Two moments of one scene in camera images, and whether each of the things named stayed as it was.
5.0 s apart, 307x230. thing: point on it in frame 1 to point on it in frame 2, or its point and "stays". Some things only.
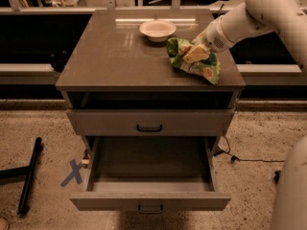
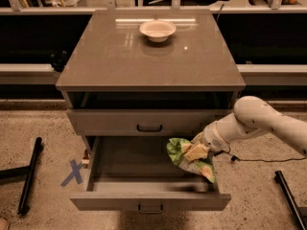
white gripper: (213, 41) to (211, 139)
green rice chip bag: (207, 68) to (203, 166)
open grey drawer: (151, 173) stays
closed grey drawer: (150, 122) stays
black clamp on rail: (59, 59) stays
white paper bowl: (157, 31) stays
